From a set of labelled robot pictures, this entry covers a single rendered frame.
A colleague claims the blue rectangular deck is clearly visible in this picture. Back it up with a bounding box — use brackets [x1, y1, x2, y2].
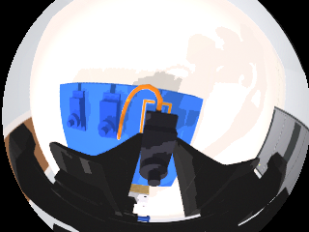
[59, 82, 204, 155]

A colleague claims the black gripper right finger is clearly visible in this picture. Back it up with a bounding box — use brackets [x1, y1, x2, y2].
[173, 136, 260, 217]

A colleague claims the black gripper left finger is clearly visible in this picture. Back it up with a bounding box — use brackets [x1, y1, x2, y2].
[49, 132, 143, 216]

